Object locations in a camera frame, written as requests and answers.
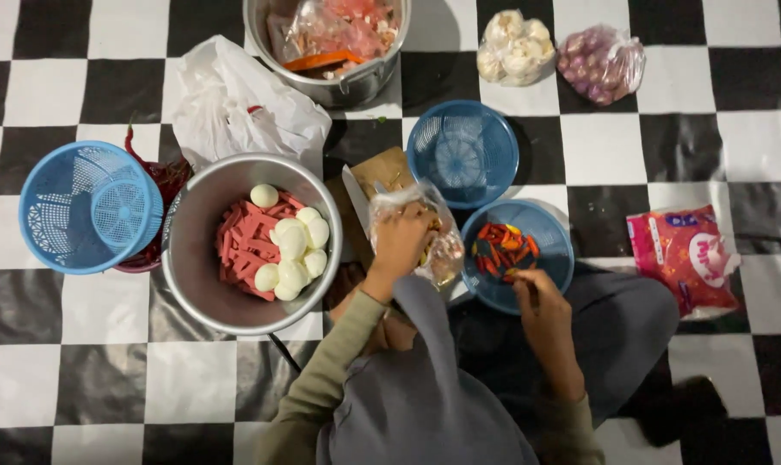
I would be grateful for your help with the heap of long red chilies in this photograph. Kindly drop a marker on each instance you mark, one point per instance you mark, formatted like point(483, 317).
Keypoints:
point(167, 177)

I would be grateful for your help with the clear bag of shallots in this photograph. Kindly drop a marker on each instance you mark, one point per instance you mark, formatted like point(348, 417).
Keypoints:
point(600, 64)

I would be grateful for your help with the person's bare foot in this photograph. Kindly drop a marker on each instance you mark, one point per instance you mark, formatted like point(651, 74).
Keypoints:
point(397, 332)

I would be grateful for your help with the person's left hand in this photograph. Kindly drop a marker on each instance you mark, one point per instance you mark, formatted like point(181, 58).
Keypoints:
point(398, 248)

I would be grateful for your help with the person's left fingers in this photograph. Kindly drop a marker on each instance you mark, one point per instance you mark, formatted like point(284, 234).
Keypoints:
point(411, 216)

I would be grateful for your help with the clear plastic bag of chilies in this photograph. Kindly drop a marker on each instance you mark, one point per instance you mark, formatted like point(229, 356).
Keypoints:
point(447, 248)

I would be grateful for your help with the heap of small mixed chilies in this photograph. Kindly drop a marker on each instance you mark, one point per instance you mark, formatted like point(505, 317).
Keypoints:
point(501, 248)

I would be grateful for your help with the large steel pot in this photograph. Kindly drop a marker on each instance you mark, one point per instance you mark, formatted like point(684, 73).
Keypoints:
point(203, 271)

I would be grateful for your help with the clear bag of garlic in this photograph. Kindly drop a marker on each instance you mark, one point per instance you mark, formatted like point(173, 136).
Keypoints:
point(514, 48)

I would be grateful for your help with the round blue bowl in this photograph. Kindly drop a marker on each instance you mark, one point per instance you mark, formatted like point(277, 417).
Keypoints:
point(545, 232)

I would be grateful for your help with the person's grey headscarf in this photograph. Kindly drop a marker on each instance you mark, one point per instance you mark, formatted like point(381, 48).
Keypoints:
point(422, 394)

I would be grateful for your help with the orange carrot piece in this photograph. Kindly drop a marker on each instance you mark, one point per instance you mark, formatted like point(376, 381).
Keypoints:
point(322, 60)

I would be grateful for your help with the heap of peeled boiled eggs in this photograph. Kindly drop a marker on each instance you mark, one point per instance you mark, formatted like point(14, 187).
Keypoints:
point(297, 255)

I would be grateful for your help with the wooden cutting board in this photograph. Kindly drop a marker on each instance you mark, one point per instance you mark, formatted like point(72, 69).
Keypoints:
point(384, 168)

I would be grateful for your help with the heap of red sausage sticks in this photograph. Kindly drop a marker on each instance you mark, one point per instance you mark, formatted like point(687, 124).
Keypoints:
point(248, 242)

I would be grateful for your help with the tall blue plastic basket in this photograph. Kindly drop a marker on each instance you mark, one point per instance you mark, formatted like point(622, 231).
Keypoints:
point(90, 206)

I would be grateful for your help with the pink snack packet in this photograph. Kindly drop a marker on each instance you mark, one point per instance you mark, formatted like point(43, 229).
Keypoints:
point(684, 261)

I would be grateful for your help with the person's right hand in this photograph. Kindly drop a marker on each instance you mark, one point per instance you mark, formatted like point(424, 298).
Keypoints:
point(548, 323)

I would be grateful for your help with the clear bag of pink food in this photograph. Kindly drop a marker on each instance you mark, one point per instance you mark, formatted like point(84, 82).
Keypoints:
point(345, 29)

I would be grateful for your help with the person's right fingers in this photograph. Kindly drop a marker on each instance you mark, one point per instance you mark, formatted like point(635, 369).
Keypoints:
point(527, 284)

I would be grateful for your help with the person's dark trousers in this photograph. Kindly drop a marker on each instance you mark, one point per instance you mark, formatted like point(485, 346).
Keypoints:
point(622, 329)

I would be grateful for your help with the kitchen knife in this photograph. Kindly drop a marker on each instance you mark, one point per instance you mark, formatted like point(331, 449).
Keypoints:
point(357, 200)

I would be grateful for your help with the blue perforated plastic basket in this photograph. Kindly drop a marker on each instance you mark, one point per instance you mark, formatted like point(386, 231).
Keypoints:
point(461, 152)

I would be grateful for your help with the white plastic bag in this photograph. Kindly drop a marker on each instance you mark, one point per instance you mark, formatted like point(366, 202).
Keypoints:
point(235, 106)

